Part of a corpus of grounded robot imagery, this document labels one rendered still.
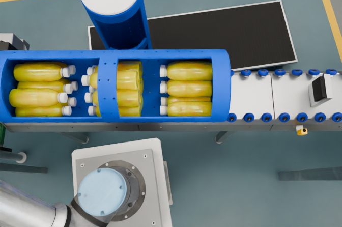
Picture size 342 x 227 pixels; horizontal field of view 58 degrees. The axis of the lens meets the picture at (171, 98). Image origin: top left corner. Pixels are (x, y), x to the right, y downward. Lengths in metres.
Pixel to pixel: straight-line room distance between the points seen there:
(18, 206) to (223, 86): 0.71
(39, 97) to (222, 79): 0.68
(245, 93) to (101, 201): 0.84
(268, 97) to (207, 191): 1.04
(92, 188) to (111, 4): 0.88
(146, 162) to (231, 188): 1.31
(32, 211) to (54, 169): 1.62
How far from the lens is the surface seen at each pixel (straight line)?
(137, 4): 1.49
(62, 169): 2.40
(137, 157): 1.05
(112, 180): 0.83
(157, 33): 2.36
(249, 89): 1.43
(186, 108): 1.20
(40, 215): 0.82
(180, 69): 1.19
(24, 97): 1.28
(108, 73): 1.11
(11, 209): 0.79
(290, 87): 1.48
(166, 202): 1.11
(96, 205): 0.83
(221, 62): 1.12
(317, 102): 1.42
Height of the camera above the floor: 2.25
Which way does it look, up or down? 75 degrees down
